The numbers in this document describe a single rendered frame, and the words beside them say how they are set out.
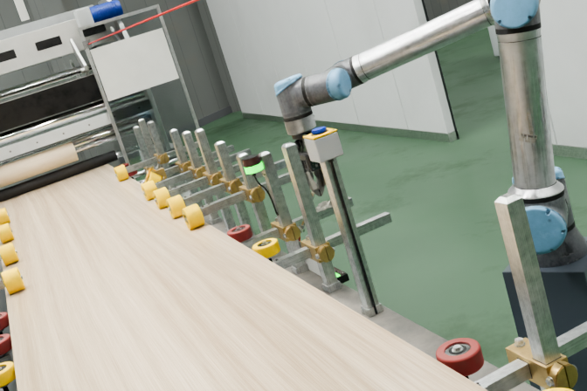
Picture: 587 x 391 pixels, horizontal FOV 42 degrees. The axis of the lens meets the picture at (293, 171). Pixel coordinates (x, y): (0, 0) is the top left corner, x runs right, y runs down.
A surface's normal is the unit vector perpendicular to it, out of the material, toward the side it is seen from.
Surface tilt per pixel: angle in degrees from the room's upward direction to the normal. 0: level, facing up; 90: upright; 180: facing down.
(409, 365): 0
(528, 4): 83
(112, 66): 90
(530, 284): 90
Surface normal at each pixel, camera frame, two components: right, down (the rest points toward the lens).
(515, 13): -0.36, 0.18
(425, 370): -0.29, -0.93
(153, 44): 0.37, 0.10
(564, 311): -0.58, 0.35
